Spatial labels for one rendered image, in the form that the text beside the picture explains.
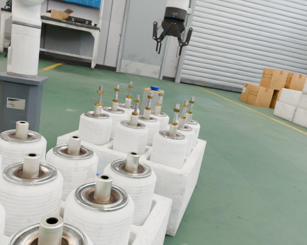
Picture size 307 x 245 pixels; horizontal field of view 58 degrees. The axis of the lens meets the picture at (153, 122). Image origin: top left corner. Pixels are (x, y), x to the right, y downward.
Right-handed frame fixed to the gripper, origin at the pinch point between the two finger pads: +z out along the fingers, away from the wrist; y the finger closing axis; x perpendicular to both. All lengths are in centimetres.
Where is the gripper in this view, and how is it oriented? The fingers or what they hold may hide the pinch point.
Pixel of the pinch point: (168, 51)
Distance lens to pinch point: 101.3
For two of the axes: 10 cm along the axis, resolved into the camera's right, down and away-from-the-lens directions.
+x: 1.9, -1.9, 9.6
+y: 9.7, 2.2, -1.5
